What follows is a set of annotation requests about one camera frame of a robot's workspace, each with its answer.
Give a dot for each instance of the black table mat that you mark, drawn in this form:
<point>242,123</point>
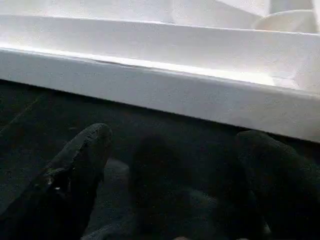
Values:
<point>162,140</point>

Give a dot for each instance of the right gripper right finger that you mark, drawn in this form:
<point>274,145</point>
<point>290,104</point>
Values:
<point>282,190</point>

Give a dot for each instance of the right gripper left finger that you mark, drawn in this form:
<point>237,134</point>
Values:
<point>67,182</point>

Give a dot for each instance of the white plastic table top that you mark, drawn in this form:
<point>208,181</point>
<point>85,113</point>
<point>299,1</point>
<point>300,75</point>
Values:
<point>150,62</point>

